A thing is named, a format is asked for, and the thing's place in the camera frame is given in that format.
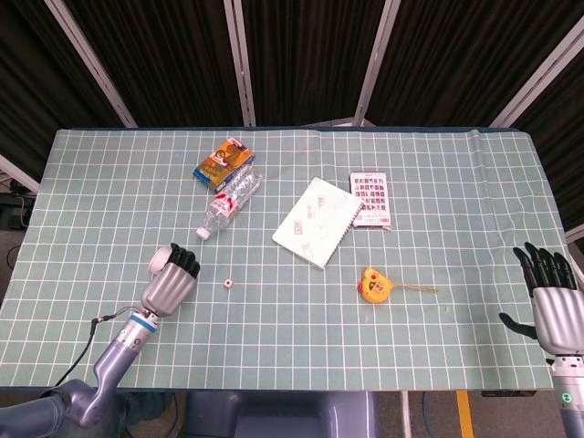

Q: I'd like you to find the green grid table mat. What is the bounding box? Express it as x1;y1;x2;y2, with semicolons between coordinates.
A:
0;128;584;391

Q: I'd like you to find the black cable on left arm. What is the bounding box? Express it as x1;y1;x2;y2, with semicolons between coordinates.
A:
53;306;147;389

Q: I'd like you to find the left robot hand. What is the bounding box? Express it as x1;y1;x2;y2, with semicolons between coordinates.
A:
140;243;202;318

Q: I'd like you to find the blue floor cable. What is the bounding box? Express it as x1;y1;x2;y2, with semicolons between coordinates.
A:
421;391;440;438

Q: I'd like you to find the white box with red pictures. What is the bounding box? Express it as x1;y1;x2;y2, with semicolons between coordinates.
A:
349;171;393;231

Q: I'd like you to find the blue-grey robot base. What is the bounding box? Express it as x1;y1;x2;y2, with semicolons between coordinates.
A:
183;390;380;438

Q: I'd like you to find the clear plastic water bottle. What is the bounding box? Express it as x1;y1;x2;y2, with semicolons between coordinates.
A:
196;164;265;240

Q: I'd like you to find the yellow duck toy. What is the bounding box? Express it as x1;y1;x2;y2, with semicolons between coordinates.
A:
358;266;440;304

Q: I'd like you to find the orange and blue carton box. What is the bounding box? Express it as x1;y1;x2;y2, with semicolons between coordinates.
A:
192;135;256;192

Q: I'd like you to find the white paper cup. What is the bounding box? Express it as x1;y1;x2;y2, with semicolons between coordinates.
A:
150;246;172;276

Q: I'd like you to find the white spiral notebook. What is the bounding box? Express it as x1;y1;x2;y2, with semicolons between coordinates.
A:
272;177;365;270

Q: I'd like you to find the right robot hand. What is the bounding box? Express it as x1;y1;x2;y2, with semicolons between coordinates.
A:
498;241;584;356

